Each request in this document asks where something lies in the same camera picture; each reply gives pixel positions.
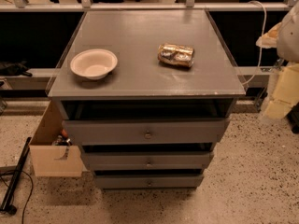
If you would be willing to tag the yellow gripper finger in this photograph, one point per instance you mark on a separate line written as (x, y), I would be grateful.
(285, 94)

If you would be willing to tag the grey drawer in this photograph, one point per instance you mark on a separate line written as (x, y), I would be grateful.
(147, 160)
(147, 181)
(96, 132)

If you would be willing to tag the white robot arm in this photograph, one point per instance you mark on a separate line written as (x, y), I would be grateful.
(284, 36)

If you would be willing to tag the grey drawer cabinet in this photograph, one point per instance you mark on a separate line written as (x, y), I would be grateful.
(143, 88)

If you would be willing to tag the grey bottom drawer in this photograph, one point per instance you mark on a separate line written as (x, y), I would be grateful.
(147, 181)

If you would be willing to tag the grey top drawer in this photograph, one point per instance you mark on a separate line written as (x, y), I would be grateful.
(96, 132)

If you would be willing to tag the crushed golden can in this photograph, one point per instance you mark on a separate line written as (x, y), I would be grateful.
(176, 55)

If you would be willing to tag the white paper bowl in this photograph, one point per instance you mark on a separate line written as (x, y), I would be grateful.
(94, 64)

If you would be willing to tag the items inside cardboard box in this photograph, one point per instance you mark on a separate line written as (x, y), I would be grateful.
(62, 139)

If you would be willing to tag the cardboard box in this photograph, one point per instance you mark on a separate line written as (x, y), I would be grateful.
(49, 158)

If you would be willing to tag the black bag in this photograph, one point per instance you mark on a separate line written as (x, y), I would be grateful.
(14, 69)

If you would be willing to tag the black pole stand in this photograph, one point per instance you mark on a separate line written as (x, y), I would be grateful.
(6, 206)

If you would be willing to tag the metal railing frame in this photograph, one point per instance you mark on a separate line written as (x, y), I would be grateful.
(46, 6)

